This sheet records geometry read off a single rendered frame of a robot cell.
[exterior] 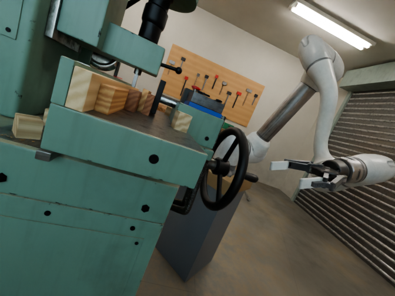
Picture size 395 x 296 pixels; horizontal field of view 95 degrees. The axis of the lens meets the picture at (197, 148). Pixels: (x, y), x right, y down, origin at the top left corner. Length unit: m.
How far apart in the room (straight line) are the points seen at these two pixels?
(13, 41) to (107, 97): 0.26
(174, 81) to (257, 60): 1.69
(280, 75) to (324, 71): 3.38
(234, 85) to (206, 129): 3.45
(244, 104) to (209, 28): 1.57
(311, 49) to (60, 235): 1.07
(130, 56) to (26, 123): 0.26
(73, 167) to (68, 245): 0.16
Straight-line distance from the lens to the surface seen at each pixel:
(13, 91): 0.52
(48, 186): 0.41
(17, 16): 0.51
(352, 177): 0.76
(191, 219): 1.17
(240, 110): 3.96
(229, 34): 4.11
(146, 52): 0.52
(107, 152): 0.27
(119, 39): 0.53
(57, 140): 0.28
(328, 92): 0.95
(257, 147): 1.20
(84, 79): 0.26
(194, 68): 3.83
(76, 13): 0.53
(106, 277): 0.51
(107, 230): 0.43
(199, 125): 0.50
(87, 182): 0.38
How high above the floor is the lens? 0.95
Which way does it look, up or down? 10 degrees down
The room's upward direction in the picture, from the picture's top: 22 degrees clockwise
